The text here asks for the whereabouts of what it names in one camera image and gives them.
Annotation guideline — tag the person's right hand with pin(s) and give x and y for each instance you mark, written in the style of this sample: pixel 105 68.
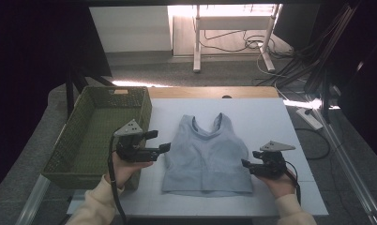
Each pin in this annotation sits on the person's right hand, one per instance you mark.
pixel 280 186

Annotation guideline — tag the person's left hand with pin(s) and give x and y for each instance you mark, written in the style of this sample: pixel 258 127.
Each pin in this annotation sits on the person's left hand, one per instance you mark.
pixel 124 172

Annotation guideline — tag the green woven basket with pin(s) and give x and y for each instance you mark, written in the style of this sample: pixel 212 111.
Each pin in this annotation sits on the green woven basket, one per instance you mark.
pixel 93 140

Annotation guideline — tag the light blue tank top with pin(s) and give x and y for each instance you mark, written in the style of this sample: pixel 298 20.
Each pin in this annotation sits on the light blue tank top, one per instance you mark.
pixel 205 162

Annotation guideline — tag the black upright stand post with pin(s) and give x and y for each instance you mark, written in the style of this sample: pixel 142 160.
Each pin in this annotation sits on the black upright stand post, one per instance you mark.
pixel 326 97

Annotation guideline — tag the black tripod stand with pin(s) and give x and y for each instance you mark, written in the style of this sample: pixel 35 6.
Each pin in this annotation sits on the black tripod stand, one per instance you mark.
pixel 71 90

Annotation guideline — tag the short metal rail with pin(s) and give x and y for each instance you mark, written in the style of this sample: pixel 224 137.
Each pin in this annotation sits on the short metal rail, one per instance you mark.
pixel 33 200

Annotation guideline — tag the white wall panel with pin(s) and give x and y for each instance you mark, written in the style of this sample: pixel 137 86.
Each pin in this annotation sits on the white wall panel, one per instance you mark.
pixel 130 28

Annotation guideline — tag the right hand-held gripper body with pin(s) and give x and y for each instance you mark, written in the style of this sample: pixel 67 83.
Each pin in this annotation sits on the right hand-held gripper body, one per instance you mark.
pixel 271 162

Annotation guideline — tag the white metal stand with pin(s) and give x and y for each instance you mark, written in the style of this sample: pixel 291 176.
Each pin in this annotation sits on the white metal stand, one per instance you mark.
pixel 233 22

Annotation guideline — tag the white power strip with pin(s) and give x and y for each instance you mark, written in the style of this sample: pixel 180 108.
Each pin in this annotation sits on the white power strip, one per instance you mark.
pixel 309 118

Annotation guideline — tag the long metal rail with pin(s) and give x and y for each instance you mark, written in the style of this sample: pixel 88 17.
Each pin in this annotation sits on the long metal rail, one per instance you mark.
pixel 349 175

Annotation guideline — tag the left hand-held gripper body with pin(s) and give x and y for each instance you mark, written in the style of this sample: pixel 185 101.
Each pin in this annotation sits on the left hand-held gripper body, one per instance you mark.
pixel 132 146

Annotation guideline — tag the wooden table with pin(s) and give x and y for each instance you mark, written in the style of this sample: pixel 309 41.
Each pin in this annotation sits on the wooden table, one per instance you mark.
pixel 208 92

